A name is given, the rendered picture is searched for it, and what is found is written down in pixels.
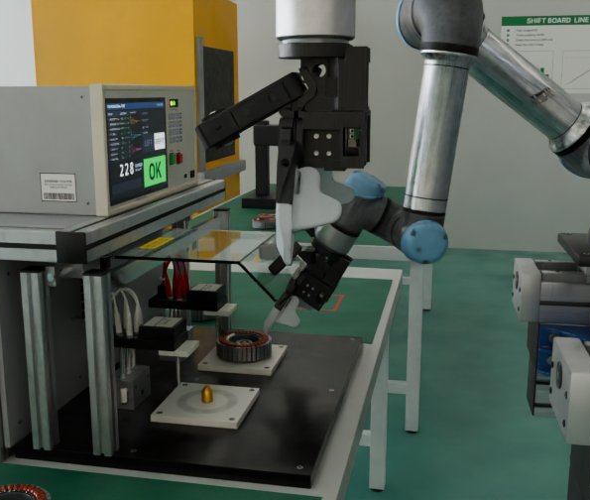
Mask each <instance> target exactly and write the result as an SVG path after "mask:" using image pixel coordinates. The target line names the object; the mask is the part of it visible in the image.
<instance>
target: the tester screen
mask: <svg viewBox="0 0 590 500"><path fill-rule="evenodd" d="M106 114H107V134H108V154H109V174H110V193H111V201H113V200H116V199H119V198H123V197H126V196H129V195H132V194H135V193H138V192H141V191H145V190H148V189H151V188H156V187H159V186H162V185H166V184H167V182H163V183H159V184H156V185H153V186H150V187H145V182H144V159H149V158H153V157H157V156H162V155H165V154H166V139H165V148H164V149H159V150H154V151H149V152H143V135H147V134H154V133H162V132H165V110H164V102H134V103H106ZM132 161H134V171H135V175H134V176H130V177H126V178H122V179H120V177H119V164H123V163H127V162H132ZM137 178H142V186H141V187H136V188H133V189H130V190H127V191H123V192H120V193H117V194H113V195H112V186H113V185H116V184H120V183H124V182H127V181H130V180H134V179H137Z"/></svg>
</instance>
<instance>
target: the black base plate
mask: <svg viewBox="0 0 590 500"><path fill-rule="evenodd" d="M193 332H194V340H199V346H198V347H197V348H196V349H195V350H194V351H193V352H192V353H191V354H190V355H189V356H188V357H187V358H186V359H185V360H184V361H183V362H180V382H185V383H198V384H210V385H223V386H235V387H248V388H259V389H260V395H259V396H258V398H257V399H256V401H255V403H254V404H253V406H252V407H251V409H250V410H249V412H248V413H247V415H246V417H245V418H244V420H243V421H242V423H241V424H240V426H239V427H238V429H237V430H235V429H224V428H214V427H203V426H192V425H181V424H170V423H159V422H151V414H152V412H153V411H154V410H155V409H156V408H157V407H158V406H159V405H160V404H161V403H162V402H163V401H164V400H165V399H166V398H167V397H168V395H169V394H170V393H171V392H172V391H173V390H174V389H175V388H176V387H177V377H176V362H175V361H163V360H160V355H159V350H147V349H136V365H145V366H150V384H151V394H150V395H149V396H148V397H147V398H146V399H145V400H144V401H143V402H142V403H141V404H140V405H139V406H138V407H137V408H136V409H135V410H126V409H117V414H118V433H119V449H118V450H117V451H115V450H114V454H113V455H112V456H104V453H101V454H100V455H93V444H92V427H91V411H90V394H89V386H88V387H86V388H85V389H84V390H83V391H81V392H80V393H79V394H78V395H76V396H75V397H74V398H73V399H71V400H70V401H69V402H68V403H66V404H65V405H64V406H63V407H61V408H60V409H59V410H58V416H59V444H57V445H55V444H54V446H55V447H54V448H53V449H52V450H44V448H43V447H41V448H40V449H33V436H32V432H30V433H29V434H28V435H27V436H25V437H24V438H23V439H21V440H20V441H19V442H18V443H16V444H15V457H16V458H24V459H33V460H42V461H52V462H61V463H71V464H80V465H90V466H99V467H109V468H118V469H128V470H137V471H146V472H156V473H164V474H174V475H183V476H193V477H202V478H212V479H221V480H231V481H240V482H250V483H259V484H269V485H278V486H288V487H296V488H306V489H310V488H311V486H312V483H313V480H314V477H315V475H316V472H317V469H318V466H319V464H320V462H321V459H322V456H323V454H324V451H325V448H326V445H327V442H328V440H329V437H330V434H331V431H332V429H333V426H334V423H335V420H336V417H337V415H338V412H339V409H340V406H341V404H342V401H343V398H344V395H345V393H346V390H347V387H348V384H349V381H350V379H351V376H352V373H353V370H354V368H355V365H356V362H357V359H358V357H359V354H360V351H361V348H362V341H363V337H356V336H341V335H325V334H310V333H294V332H278V331H268V333H267V335H269V336H270V337H271V339H272V344H276V345H287V346H288V351H287V353H286V354H285V356H284V358H283V359H282V361H281V362H280V364H279V365H278V367H277V368H276V370H275V371H274V373H273V375H272V376H267V375H254V374H240V373H227V372H214V371H201V370H197V365H198V364H199V362H200V361H201V360H202V359H203V358H204V357H205V356H206V355H207V354H208V353H209V352H210V351H211V350H212V349H213V348H214V346H215V345H216V327H202V326H194V327H193Z"/></svg>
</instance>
